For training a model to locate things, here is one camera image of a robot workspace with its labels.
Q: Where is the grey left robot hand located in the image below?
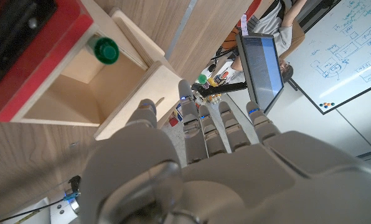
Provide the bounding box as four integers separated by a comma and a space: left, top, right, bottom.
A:
79, 79, 371, 224

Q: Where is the green capped white marker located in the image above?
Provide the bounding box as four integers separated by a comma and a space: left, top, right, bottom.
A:
85, 34, 120, 65

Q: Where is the red fronted wooden drawer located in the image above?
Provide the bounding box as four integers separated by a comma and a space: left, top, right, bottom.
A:
0, 0, 149, 127

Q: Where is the black computer monitor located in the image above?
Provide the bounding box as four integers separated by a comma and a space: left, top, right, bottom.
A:
235, 32, 285, 115

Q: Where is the wooden box with slot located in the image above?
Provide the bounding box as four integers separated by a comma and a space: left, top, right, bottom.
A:
93, 7, 183, 141

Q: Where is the orange basketball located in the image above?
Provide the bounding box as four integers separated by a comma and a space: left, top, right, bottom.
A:
221, 26, 241, 50

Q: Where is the seated person in light shirt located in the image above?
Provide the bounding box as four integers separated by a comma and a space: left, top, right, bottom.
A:
230, 0, 308, 85

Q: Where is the whiteboard with blue writing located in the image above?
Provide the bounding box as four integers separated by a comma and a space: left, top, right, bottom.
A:
283, 0, 371, 115

